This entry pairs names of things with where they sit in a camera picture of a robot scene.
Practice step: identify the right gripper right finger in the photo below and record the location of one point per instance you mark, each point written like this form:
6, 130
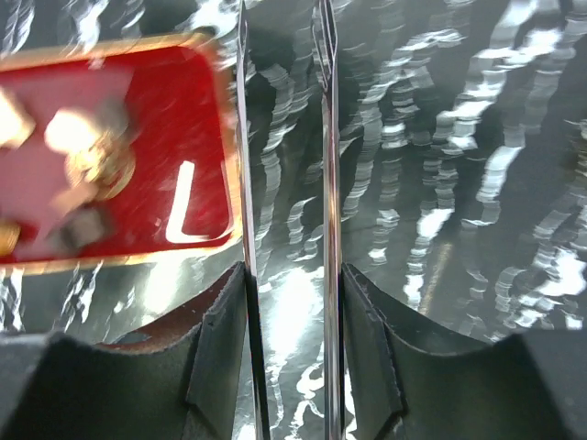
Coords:
412, 378

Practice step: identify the dark square chocolate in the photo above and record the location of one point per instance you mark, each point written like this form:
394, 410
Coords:
84, 227

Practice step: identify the white square chocolate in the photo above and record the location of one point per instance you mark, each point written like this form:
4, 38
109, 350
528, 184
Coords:
17, 125

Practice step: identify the orange swirl chocolate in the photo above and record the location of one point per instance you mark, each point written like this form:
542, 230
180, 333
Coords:
9, 236

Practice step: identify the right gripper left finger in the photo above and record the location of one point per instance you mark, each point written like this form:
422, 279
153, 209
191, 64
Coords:
175, 378

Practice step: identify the red rectangular tray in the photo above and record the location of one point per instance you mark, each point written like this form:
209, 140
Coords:
165, 168

